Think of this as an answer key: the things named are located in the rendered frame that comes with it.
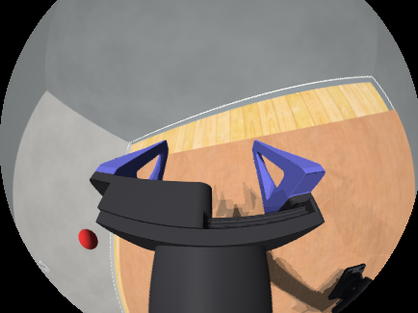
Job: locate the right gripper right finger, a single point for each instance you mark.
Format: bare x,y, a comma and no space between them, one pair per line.
301,175

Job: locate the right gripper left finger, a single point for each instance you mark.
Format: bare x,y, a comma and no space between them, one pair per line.
129,164

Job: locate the red sphere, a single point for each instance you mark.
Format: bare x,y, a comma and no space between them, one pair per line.
88,239

